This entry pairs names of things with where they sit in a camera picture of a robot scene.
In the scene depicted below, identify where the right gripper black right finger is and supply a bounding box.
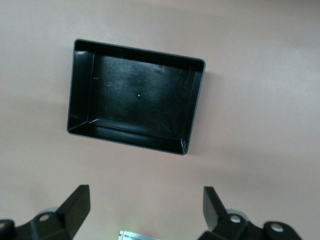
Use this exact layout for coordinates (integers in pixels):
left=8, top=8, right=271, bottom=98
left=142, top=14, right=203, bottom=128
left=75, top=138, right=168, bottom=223
left=199, top=186, right=301, bottom=240

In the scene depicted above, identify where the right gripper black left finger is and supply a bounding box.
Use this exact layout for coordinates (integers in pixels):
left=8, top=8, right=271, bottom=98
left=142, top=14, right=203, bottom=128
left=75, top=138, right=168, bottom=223
left=0, top=184, right=91, bottom=240

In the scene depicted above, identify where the black rectangular plastic box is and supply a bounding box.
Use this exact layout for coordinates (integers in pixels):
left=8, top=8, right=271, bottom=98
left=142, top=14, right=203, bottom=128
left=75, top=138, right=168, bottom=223
left=66, top=38, right=207, bottom=157

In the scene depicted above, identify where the brown table cover sheet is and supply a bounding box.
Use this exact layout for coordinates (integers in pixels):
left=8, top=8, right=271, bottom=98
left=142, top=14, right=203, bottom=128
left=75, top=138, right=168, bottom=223
left=0, top=0, right=320, bottom=240

